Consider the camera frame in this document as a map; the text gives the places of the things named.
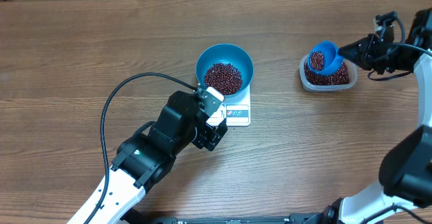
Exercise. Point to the blue measuring scoop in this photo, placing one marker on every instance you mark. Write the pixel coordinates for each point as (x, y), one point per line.
(332, 59)

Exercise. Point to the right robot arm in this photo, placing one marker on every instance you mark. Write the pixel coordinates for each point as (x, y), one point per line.
(404, 182)

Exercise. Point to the red beans in container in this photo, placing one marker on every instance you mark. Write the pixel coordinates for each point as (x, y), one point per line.
(340, 77)

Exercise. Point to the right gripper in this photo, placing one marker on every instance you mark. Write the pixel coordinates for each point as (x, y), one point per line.
(364, 48)

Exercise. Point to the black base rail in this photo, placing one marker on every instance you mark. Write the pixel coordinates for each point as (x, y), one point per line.
(135, 217)

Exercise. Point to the red beans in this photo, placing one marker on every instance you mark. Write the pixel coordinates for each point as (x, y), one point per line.
(340, 77)
(317, 60)
(224, 77)

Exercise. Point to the clear plastic bean container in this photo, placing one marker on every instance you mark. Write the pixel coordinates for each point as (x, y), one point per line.
(315, 88)

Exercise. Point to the white kitchen scale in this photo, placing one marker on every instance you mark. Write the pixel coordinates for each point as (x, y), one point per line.
(236, 111)

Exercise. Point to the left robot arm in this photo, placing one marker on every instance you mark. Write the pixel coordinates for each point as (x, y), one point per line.
(148, 156)

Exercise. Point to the red beans in bowl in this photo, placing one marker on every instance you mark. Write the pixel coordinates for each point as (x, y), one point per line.
(224, 77)

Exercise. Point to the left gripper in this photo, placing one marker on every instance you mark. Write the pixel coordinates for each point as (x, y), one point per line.
(204, 139)

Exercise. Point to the teal bowl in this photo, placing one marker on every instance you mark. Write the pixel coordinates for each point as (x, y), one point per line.
(226, 53)

